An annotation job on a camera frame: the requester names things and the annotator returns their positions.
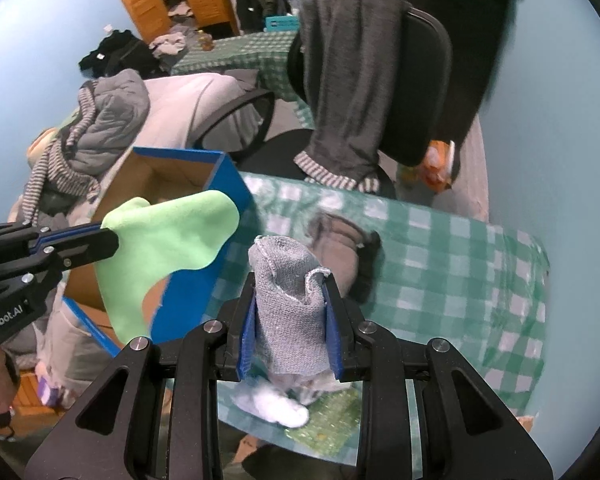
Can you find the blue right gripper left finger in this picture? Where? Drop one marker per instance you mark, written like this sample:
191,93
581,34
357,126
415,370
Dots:
247,326

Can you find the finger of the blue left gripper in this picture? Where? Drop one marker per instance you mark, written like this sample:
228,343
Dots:
50,261
84,239

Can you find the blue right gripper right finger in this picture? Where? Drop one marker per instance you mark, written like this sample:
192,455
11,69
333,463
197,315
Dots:
333,342

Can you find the white plastic bag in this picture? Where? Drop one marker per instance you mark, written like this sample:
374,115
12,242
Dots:
259,398

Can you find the grey knitted cloth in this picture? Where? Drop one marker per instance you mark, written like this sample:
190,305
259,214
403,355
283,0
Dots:
290,306

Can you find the green glitter cloth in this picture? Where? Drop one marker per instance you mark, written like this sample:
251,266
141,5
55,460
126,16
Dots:
334,421

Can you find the lime green cloth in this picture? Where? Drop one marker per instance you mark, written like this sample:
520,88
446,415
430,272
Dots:
154,242

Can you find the taupe fleece sock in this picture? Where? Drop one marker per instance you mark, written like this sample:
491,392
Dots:
348,251

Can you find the striped grey garment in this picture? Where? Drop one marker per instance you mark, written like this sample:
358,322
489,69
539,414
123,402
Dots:
53,165

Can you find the blue cardboard box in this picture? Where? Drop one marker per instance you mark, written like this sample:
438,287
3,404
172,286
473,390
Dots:
178,303

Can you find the grey quilted jacket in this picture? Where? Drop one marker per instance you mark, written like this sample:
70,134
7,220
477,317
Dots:
112,112

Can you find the green checkered tablecloth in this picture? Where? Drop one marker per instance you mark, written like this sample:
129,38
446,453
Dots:
479,286

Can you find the bed with white sheet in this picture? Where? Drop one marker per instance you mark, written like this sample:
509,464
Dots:
179,104

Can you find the black clothes pile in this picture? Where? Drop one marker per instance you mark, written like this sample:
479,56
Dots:
120,51

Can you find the black office chair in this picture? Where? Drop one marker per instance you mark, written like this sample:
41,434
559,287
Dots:
276,157

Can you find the orange snack bag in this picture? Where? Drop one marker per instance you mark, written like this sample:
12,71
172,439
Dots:
434,171

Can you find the grey clothes heap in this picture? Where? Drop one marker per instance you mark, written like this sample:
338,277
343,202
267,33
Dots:
178,39

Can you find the yellow bottle on far table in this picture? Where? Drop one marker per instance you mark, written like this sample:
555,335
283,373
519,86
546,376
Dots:
205,40

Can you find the far table green checkered cloth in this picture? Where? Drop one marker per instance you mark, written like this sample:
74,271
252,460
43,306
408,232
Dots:
266,52

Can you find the dark grey towel on chair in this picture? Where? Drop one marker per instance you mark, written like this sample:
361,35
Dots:
351,56

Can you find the teal box on far table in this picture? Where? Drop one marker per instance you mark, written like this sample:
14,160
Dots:
282,23

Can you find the black hanging jacket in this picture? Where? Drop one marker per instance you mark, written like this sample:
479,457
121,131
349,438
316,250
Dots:
470,35

